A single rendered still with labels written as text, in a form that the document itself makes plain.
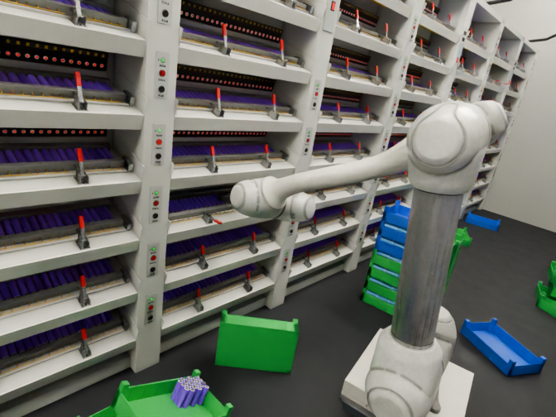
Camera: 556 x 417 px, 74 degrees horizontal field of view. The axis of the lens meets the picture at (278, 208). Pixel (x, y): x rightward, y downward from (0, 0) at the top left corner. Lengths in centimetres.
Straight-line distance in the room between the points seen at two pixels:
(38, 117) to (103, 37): 25
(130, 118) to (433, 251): 84
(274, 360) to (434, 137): 109
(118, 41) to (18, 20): 21
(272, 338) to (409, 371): 65
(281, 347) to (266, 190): 69
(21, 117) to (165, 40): 41
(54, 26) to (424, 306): 104
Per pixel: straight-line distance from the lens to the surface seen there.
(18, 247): 120
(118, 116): 110
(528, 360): 224
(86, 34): 106
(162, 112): 116
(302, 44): 163
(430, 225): 84
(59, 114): 105
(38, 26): 103
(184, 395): 137
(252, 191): 104
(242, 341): 150
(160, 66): 114
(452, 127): 74
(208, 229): 139
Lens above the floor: 108
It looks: 19 degrees down
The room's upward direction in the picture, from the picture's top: 9 degrees clockwise
